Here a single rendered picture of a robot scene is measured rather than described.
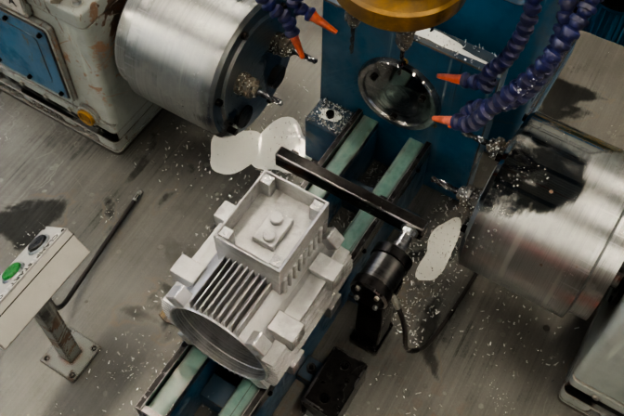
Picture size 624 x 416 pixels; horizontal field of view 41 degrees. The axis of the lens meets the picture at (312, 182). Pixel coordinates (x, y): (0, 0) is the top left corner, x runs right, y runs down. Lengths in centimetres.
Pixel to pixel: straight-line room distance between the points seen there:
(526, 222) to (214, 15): 54
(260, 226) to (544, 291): 39
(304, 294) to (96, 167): 60
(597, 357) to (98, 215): 85
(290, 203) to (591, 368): 49
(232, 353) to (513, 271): 41
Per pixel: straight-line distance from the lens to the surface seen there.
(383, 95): 137
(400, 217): 121
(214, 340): 121
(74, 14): 132
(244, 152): 155
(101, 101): 147
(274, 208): 111
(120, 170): 156
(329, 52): 139
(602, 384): 130
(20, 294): 115
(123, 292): 143
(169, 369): 123
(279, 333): 107
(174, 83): 130
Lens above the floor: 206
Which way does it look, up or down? 57 degrees down
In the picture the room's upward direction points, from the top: 1 degrees clockwise
